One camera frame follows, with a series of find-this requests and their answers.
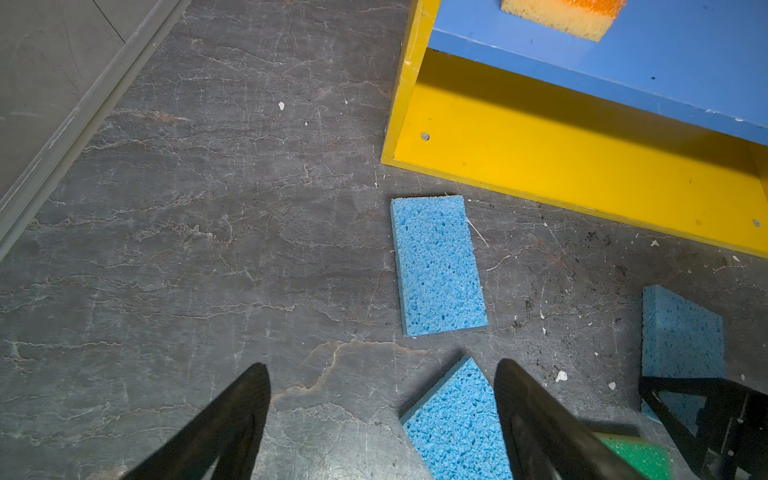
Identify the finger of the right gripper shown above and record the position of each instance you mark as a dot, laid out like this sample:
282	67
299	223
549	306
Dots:
719	426

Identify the blue sponge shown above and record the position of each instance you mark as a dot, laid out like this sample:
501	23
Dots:
455	427
438	279
680	339

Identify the aluminium mounting rail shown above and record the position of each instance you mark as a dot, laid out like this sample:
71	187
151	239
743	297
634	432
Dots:
64	65

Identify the orange sponge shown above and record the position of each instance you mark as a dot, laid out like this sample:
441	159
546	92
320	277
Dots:
586	19

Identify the bright green sponge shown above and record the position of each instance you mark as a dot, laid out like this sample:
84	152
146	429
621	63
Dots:
649	459

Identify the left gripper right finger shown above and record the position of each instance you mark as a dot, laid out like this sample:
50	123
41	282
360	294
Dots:
543	440

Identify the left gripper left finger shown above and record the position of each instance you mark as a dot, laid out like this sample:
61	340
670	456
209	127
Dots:
224	437

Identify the yellow shelf with coloured boards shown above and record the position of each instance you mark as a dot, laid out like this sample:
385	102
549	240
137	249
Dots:
661	124

